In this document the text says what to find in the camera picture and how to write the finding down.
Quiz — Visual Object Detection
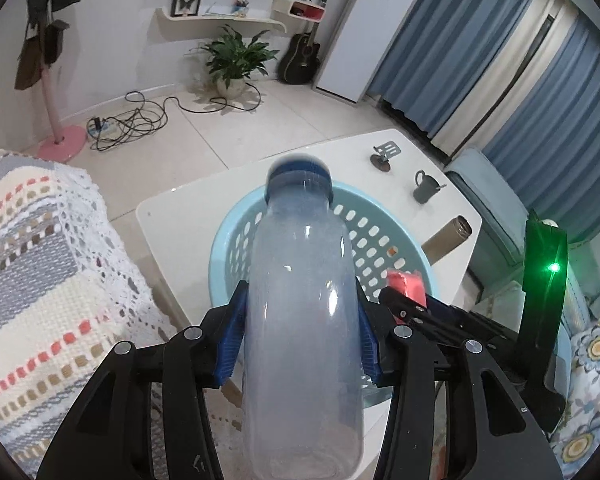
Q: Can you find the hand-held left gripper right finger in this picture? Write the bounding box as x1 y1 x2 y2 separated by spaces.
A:
354 289 566 480

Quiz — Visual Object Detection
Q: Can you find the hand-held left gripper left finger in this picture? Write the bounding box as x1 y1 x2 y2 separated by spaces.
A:
35 280 251 480

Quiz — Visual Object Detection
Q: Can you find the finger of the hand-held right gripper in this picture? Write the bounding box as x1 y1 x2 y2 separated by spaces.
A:
424 296 520 350
379 287 467 352

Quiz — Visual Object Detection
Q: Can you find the pink packet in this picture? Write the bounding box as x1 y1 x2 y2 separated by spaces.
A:
385 269 427 307

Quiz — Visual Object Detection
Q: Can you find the clear plastic bottle blue cap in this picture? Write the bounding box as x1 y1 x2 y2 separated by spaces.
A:
240 152 366 480

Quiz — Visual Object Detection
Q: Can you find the light blue plastic basket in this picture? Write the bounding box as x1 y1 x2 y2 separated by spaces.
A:
211 182 438 406

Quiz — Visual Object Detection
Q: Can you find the floral cushion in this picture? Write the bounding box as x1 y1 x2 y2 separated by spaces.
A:
550 317 600 480

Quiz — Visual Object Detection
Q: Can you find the brown thermos bottle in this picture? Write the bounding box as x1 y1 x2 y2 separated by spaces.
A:
421 215 473 265

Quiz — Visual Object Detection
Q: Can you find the black mug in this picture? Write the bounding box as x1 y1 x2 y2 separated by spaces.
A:
412 170 447 205

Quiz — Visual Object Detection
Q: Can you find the metal phone stand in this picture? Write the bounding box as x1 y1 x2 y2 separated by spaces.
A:
370 141 402 172

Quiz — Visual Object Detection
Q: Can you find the blue curtain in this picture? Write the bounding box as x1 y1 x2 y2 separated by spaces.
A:
367 0 541 143
480 10 600 241

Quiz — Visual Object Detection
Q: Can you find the striped crochet blanket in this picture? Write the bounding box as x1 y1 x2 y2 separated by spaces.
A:
0 147 246 480

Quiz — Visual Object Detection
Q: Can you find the white curtain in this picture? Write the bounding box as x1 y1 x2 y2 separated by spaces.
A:
430 0 581 158

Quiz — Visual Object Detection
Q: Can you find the white power strip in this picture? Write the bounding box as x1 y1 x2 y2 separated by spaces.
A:
87 117 118 137

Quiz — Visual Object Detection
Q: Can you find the pink coat rack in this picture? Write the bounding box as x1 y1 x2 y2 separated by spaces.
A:
36 20 88 163

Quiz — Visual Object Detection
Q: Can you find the green potted plant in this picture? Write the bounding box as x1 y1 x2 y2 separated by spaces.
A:
187 24 280 98

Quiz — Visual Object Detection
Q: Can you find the black acoustic guitar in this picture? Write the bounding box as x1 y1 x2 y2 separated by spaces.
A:
278 32 322 85

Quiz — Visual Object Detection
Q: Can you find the white standing air conditioner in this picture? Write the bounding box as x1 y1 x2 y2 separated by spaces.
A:
312 0 433 105

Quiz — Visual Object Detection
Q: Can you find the short curved white shelf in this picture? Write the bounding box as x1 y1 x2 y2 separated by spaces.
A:
155 7 288 33

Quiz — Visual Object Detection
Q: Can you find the white cubby shelf red inside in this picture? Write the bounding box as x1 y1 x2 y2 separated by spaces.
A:
272 0 327 22

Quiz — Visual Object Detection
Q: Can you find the brown bag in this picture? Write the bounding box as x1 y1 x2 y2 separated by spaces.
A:
14 35 43 90

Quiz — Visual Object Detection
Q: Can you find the black bag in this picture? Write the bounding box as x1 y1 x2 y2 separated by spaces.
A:
41 19 70 66

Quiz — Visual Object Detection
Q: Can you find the black cable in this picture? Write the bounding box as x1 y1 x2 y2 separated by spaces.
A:
89 82 262 152

